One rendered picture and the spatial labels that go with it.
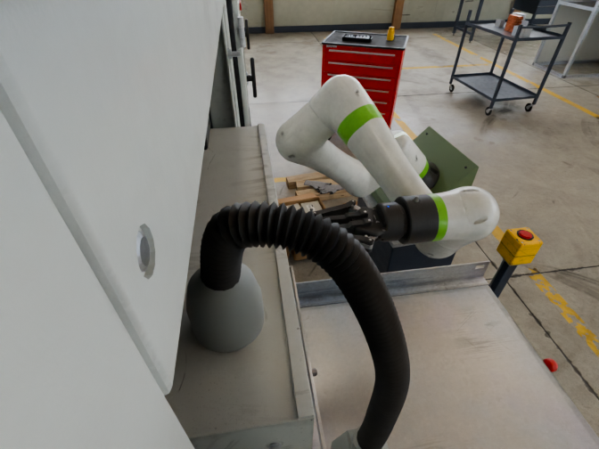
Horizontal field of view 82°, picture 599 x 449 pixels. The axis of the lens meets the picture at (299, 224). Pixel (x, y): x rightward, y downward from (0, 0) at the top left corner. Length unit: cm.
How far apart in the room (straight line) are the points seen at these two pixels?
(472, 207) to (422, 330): 42
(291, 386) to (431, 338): 75
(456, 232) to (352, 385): 43
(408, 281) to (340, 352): 31
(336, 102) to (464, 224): 43
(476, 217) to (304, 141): 48
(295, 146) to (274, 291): 66
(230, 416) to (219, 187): 29
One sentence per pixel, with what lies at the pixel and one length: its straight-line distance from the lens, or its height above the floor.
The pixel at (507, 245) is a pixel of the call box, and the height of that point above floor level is 86.
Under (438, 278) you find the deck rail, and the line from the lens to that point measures 112.
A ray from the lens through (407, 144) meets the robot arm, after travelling 126.
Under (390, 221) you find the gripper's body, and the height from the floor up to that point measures 125.
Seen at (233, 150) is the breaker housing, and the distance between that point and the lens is 57.
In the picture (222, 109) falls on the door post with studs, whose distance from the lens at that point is 69.
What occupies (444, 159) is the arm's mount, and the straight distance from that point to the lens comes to 145.
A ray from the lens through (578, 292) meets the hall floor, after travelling 270.
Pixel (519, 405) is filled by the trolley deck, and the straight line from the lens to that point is 100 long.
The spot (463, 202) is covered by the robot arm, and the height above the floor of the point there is 127.
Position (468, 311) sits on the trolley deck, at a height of 85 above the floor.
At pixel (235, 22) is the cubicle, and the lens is 74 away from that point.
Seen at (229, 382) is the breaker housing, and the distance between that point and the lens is 29.
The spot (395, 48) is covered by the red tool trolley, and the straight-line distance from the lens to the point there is 325.
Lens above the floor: 165
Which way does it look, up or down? 40 degrees down
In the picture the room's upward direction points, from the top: straight up
